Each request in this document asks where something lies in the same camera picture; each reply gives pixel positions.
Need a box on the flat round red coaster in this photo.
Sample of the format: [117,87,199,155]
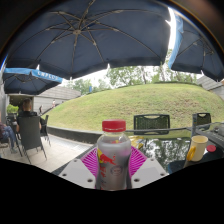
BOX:
[206,144,218,154]

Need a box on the dark mesh-back garden chair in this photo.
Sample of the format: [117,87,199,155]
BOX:
[133,113,171,136]
[191,112,213,137]

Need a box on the dark rattan chair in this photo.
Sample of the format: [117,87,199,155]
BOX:
[15,114,48,165]

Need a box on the clear red-capped drink bottle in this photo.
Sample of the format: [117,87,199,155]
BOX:
[95,119,133,191]

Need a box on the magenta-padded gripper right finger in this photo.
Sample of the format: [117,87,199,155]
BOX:
[129,145,168,190]

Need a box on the person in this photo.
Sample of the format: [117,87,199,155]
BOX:
[0,120,18,155]
[15,98,43,134]

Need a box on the large navy patio umbrella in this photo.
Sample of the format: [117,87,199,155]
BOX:
[167,13,224,83]
[2,0,176,81]

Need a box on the navy umbrella with light-blue valance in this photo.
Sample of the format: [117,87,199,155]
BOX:
[2,67,64,96]

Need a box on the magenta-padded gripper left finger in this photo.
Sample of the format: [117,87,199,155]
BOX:
[58,146,101,190]

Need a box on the yellow snack packet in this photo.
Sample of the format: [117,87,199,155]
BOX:
[128,134,146,150]

